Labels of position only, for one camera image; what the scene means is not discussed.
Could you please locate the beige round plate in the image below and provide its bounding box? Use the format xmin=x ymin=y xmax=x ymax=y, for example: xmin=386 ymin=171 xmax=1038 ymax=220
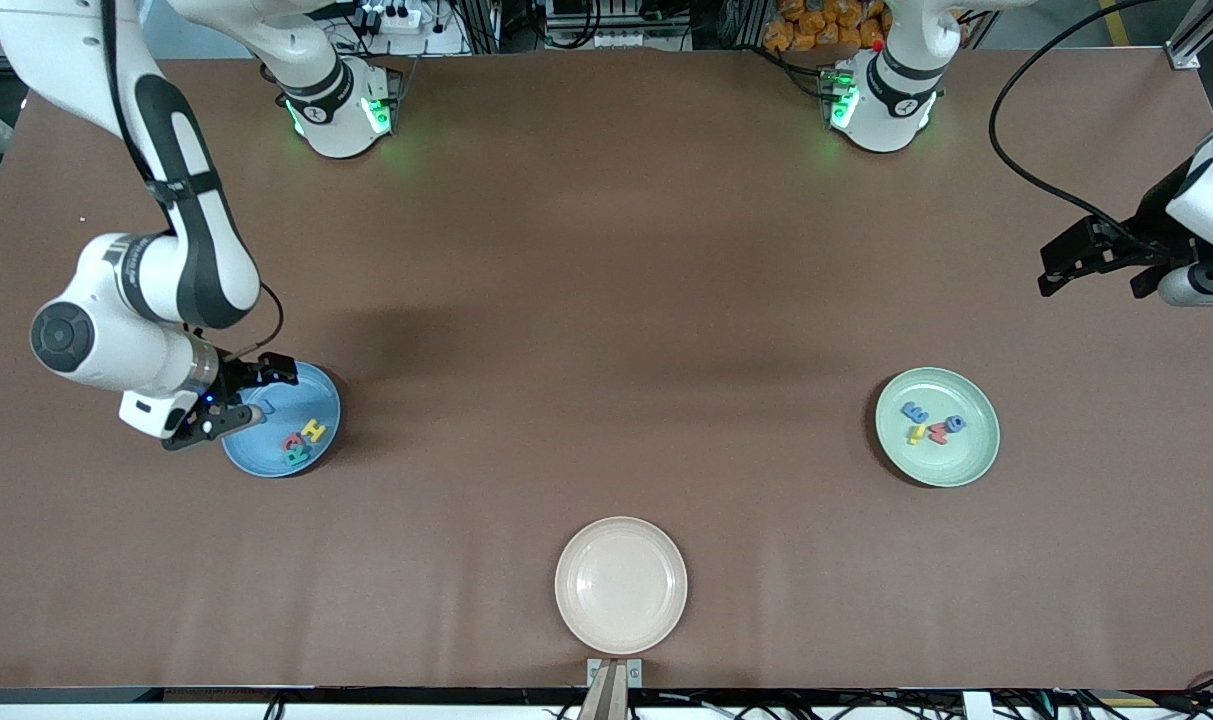
xmin=554 ymin=516 xmax=689 ymax=657

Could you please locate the blue round plate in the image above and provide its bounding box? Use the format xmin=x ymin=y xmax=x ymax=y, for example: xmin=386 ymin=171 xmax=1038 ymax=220
xmin=222 ymin=360 xmax=342 ymax=479

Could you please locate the green round plate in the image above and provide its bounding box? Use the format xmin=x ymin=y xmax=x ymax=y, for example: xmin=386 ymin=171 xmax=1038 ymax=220
xmin=874 ymin=367 xmax=1001 ymax=489

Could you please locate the orange snack bag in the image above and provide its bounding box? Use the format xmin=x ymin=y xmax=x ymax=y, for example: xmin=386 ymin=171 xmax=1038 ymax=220
xmin=763 ymin=0 xmax=887 ymax=53

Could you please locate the white power strip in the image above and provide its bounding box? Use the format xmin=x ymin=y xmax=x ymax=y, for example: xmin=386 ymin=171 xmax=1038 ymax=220
xmin=351 ymin=0 xmax=422 ymax=31

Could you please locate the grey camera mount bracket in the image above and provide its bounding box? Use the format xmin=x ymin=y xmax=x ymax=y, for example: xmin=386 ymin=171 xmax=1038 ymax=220
xmin=578 ymin=657 xmax=644 ymax=720

